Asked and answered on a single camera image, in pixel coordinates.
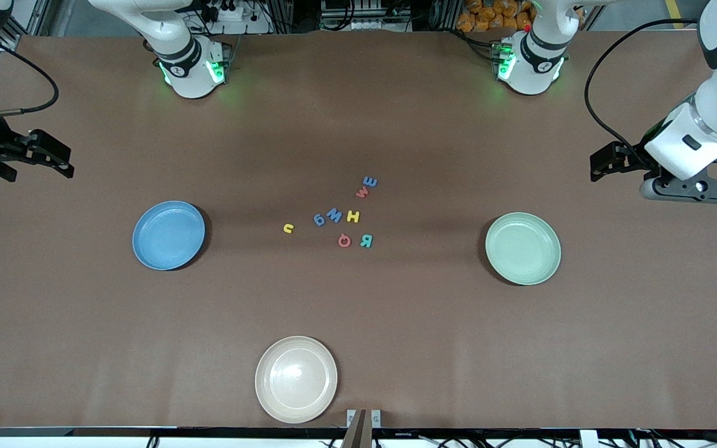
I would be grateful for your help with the light green plate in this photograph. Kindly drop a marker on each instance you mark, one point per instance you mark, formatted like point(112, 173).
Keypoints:
point(523, 249)

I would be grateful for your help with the orange packaged goods pile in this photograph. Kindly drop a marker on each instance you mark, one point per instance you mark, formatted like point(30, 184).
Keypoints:
point(489, 15)

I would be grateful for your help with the blue foam letter W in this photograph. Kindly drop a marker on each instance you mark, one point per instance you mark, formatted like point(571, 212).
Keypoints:
point(334, 215)

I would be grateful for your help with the beige plate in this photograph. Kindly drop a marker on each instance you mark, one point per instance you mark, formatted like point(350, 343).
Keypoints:
point(296, 379)

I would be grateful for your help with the blue plate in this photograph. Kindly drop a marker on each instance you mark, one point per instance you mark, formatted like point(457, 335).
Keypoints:
point(168, 235)

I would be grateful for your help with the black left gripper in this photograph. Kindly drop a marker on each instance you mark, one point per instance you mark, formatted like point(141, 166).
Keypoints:
point(633, 159)

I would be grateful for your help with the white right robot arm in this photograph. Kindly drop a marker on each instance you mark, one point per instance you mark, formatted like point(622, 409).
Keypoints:
point(190, 62)

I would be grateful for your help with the silver metal bracket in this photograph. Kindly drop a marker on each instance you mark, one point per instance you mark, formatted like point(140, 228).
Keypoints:
point(376, 418)

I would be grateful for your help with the blue foam letter E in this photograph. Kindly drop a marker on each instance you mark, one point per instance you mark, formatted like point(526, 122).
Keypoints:
point(370, 182)

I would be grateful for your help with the pink foam letter Q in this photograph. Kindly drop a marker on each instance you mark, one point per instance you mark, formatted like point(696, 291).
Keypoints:
point(339, 241)

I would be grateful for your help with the white block under table edge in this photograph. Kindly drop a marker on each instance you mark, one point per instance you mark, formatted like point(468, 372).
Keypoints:
point(589, 438)

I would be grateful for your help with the brown camera stand post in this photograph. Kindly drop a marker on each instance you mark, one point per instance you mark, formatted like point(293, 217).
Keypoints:
point(355, 432)

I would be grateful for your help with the white power strip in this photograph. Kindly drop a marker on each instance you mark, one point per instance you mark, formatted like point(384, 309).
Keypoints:
point(234, 14)

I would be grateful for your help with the black table edge rail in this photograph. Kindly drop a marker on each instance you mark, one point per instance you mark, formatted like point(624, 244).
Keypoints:
point(240, 431)

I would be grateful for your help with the yellow foam letter H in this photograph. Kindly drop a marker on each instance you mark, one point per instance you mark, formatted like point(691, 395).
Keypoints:
point(353, 216)

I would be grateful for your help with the red foam letter m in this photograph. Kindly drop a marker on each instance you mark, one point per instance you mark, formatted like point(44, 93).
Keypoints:
point(363, 192)

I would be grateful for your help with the blue foam letter g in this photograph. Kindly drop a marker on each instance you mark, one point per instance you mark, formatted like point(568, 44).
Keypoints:
point(319, 219)

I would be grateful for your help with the teal foam letter R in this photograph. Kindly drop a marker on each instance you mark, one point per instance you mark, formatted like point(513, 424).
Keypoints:
point(366, 241)

